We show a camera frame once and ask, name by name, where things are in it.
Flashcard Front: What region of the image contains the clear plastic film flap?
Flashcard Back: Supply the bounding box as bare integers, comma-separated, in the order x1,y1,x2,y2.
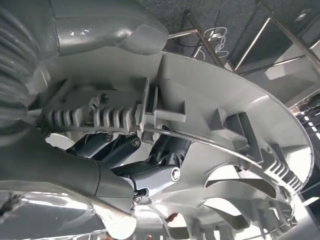
0,190,137,240

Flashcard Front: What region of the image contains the white power strip cable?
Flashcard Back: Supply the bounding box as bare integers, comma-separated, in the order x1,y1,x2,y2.
193,25,229,62

